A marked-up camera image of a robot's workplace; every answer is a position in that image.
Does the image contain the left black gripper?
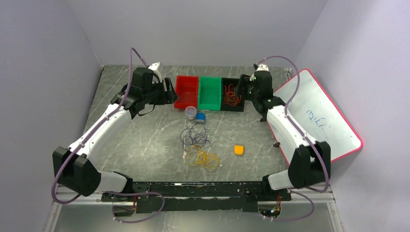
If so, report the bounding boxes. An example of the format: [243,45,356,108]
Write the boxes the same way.
[143,77,179,105]

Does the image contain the orange cable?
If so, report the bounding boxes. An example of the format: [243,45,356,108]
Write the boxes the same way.
[223,83,242,107]

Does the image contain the purple dark cables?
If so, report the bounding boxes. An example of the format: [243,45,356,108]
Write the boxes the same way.
[179,124,213,151]

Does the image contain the yellow orange cables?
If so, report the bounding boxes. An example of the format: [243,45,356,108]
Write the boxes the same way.
[183,145,221,170]

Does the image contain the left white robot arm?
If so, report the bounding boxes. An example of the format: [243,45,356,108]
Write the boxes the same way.
[52,62,177,201]

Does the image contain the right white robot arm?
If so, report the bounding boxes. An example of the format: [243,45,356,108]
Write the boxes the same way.
[234,71,331,200]

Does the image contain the black plastic bin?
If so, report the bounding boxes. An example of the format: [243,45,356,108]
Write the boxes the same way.
[220,78,245,112]

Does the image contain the red plastic bin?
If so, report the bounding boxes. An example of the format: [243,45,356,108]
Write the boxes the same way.
[174,75,199,109]

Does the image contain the clear plastic cup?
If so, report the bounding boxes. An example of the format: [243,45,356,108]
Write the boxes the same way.
[184,106,197,121]

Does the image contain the green plastic bin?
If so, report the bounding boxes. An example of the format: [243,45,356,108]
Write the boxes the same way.
[197,76,222,111]

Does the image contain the blue block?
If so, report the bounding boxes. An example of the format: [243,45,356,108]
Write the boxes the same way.
[195,113,206,124]

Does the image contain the orange yellow block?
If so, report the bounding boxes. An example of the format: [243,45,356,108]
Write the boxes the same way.
[234,144,245,156]

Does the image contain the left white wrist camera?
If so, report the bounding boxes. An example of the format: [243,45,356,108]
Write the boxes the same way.
[148,62,163,82]

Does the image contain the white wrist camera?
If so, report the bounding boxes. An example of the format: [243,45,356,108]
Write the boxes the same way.
[251,63,269,80]
[148,62,163,82]

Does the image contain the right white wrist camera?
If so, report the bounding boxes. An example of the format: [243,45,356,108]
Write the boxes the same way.
[251,63,269,80]

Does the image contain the left purple cable hose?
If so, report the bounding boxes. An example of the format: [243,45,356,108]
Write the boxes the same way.
[51,47,165,224]

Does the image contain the purple cable hose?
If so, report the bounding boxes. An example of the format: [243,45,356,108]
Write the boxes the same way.
[51,47,165,224]
[254,56,331,222]

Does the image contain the white board with pink frame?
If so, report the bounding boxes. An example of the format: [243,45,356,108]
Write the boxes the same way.
[274,69,363,162]

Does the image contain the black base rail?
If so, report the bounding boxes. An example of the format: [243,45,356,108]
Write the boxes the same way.
[101,181,292,213]

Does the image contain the right purple cable hose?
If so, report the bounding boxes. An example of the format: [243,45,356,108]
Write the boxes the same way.
[254,56,331,222]

